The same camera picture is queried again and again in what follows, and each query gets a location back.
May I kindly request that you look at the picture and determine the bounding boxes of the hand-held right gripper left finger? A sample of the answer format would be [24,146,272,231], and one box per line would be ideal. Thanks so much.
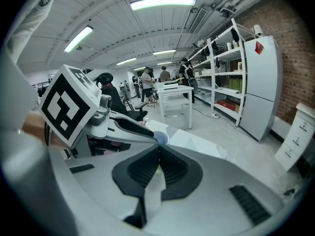
[48,144,161,236]

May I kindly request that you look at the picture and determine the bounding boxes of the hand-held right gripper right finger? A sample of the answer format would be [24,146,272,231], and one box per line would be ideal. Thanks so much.
[147,144,287,236]

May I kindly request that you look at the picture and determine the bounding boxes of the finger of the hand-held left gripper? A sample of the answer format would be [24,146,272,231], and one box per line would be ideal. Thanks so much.
[106,116,159,144]

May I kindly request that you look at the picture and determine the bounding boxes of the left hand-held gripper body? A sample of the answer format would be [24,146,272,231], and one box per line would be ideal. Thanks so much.
[38,64,113,157]

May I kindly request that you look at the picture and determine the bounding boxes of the small cup blue inside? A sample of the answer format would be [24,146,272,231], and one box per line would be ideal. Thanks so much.
[150,130,170,145]

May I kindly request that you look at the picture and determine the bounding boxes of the person's left forearm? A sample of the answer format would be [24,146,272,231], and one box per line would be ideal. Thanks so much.
[21,111,67,149]

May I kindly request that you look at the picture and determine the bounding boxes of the black office chair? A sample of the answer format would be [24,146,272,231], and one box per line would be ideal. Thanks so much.
[93,72,149,121]

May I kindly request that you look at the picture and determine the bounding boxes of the white square table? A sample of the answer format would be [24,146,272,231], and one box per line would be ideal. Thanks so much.
[157,84,195,130]

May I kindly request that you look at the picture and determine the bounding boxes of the white tablecloth grey triangles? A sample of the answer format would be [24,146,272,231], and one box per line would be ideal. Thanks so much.
[145,119,228,160]

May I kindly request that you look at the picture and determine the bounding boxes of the ceiling light panel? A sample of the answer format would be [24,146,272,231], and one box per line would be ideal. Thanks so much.
[116,57,137,66]
[129,0,197,11]
[152,49,177,56]
[63,25,94,53]

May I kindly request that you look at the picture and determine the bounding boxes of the person's beige shirt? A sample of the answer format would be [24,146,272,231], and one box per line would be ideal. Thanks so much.
[3,0,61,66]

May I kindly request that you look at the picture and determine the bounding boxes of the flat red box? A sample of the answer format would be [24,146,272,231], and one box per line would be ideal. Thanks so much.
[216,99,241,113]

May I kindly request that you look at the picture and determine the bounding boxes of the white shelving unit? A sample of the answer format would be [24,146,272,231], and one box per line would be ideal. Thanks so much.
[187,18,248,127]

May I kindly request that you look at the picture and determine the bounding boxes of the white drawer cabinet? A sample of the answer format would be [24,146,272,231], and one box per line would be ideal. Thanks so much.
[274,102,315,172]

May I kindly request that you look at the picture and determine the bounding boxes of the green storage boxes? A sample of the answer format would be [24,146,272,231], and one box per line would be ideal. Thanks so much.
[228,78,244,92]

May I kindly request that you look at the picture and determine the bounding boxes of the ceiling air vent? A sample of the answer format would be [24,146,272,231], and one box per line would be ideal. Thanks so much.
[188,7,209,34]

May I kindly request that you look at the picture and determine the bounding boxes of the grey refrigerator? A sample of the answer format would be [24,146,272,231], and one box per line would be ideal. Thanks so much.
[239,35,284,142]

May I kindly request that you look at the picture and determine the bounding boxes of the white cylindrical object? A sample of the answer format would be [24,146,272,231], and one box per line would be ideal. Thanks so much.
[253,24,264,38]

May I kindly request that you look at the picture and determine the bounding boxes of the long white cable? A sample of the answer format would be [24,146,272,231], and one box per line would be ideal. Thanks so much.
[191,107,238,163]

